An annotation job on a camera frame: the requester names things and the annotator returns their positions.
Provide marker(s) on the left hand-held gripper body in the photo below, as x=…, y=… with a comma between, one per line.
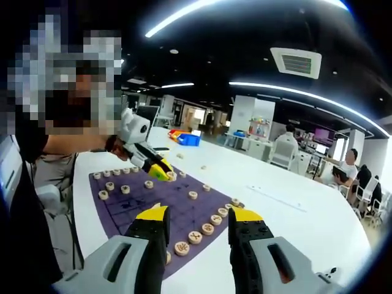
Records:
x=134, y=128

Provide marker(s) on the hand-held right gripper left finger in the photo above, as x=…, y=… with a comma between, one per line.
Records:
x=153, y=245

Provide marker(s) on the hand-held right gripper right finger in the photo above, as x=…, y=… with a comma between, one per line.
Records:
x=246, y=242

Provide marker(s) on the round wooden chess piece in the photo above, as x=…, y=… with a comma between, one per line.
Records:
x=172, y=176

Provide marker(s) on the purple chessboard mat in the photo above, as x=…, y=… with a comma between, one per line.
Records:
x=171, y=202

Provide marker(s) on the group of wooden chess pieces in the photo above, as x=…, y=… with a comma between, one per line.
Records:
x=195, y=237

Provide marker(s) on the person's left hand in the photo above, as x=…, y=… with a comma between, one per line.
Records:
x=115, y=148

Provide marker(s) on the black white oblong device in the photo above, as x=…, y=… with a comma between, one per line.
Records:
x=162, y=149

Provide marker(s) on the yellow storage bin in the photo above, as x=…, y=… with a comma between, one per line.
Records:
x=174, y=135

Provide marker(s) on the red storage bin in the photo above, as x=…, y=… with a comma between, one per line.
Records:
x=174, y=131

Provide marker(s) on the blue storage bin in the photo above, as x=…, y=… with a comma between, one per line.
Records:
x=190, y=140

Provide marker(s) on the short ceiling light strip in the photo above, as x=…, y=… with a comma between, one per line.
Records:
x=177, y=85

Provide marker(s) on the white high-back office chair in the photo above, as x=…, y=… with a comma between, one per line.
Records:
x=283, y=154

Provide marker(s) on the shelf with colourful items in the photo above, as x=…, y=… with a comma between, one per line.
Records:
x=259, y=128

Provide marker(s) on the long curved ceiling light strip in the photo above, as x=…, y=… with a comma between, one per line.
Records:
x=171, y=23

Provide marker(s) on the black tablet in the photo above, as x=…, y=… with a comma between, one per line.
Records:
x=340, y=174

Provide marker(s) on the white chest device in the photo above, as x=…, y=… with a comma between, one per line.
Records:
x=9, y=171

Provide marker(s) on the ceiling air vent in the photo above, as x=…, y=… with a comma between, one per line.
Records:
x=296, y=63

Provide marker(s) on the purple wall screen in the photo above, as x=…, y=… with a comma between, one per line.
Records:
x=324, y=134

